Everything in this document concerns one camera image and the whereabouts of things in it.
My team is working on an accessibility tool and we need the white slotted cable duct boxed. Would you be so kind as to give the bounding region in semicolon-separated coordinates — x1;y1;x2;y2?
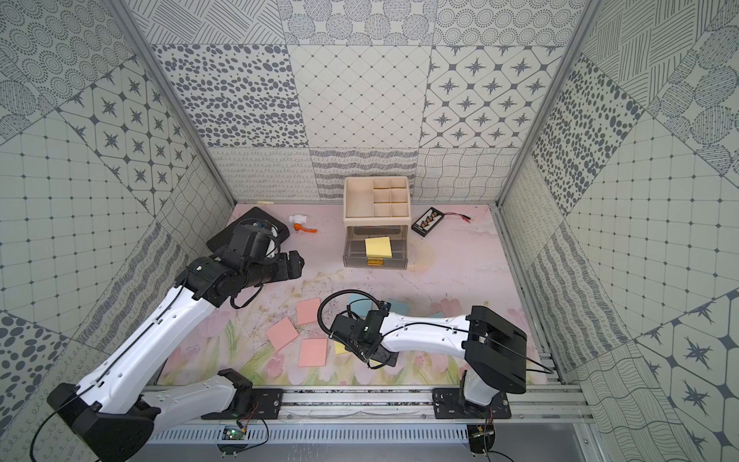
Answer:
149;423;468;446

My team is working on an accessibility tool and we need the pink sticky note lower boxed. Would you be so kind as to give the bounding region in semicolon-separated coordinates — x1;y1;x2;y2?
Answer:
298;338;328;368

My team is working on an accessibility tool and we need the aluminium mounting rail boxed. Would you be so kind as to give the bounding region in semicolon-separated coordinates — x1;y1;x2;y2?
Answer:
143;385;596;425

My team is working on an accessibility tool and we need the beige drawer organizer cabinet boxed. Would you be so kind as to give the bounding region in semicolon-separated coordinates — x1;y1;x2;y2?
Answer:
343;176;412;248

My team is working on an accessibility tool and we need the small green circuit board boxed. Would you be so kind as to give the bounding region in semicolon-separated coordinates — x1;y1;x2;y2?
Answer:
221;427;246;441

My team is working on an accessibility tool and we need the black battery holder with wires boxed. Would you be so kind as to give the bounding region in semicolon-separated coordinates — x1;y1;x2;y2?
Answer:
411;207;473;237

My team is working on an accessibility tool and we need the blue sticky note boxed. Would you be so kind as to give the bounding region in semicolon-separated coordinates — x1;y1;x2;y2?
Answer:
348;294;375;318
386;300;410;316

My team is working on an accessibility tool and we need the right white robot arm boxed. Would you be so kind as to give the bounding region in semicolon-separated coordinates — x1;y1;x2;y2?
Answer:
319;306;527;406

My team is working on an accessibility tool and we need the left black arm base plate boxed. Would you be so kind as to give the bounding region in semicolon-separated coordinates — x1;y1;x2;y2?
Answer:
201;388;284;421

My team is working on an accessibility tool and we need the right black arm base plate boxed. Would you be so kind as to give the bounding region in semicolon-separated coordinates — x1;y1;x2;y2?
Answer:
432;388;512;420

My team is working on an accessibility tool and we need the pink sticky note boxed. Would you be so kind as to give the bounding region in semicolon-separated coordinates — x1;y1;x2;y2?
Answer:
298;338;328;368
267;318;299;352
296;298;321;325

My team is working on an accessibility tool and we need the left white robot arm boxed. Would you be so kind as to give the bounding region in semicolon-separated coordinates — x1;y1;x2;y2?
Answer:
47;250;304;461

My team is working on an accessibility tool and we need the white valve orange handle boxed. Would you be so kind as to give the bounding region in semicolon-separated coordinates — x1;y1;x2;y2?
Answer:
289;214;318;234

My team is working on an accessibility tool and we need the blue sticky note middle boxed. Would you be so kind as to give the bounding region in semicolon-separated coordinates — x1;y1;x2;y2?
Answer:
386;300;410;316

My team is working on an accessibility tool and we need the pink sticky note upper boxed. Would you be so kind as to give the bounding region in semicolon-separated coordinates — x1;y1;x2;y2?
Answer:
296;298;321;325

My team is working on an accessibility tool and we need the blue sticky note left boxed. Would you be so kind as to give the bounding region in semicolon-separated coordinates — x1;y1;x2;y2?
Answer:
348;294;375;318

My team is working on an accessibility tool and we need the black flat case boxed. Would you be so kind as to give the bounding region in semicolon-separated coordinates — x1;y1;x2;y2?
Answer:
207;207;290;252

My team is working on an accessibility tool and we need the pink sticky note left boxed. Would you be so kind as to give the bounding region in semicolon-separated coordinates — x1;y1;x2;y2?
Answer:
267;318;299;352

